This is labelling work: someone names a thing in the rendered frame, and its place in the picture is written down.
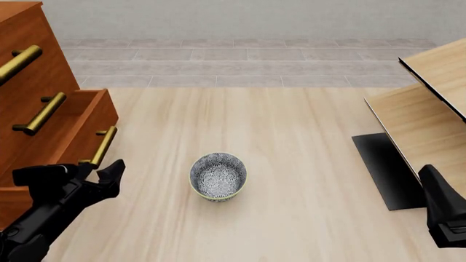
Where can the pale wooden shelf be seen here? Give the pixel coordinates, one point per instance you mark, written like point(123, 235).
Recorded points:
point(418, 122)

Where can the wooden cabinet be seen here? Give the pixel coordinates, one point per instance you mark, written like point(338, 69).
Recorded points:
point(22, 24)

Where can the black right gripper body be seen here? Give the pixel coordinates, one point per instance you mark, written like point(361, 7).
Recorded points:
point(449, 237)

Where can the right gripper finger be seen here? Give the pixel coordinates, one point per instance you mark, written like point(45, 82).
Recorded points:
point(438, 193)

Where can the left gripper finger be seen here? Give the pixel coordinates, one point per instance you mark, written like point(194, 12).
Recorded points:
point(111, 180)
point(85, 172)

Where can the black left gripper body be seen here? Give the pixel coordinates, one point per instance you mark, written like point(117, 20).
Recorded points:
point(91, 192)

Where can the patterned blue-white bowl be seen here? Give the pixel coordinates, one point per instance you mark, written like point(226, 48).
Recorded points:
point(217, 177)

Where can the wooden drawer, open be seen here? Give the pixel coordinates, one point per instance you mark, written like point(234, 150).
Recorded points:
point(73, 142)

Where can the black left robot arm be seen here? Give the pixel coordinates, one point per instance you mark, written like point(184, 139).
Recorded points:
point(32, 223)

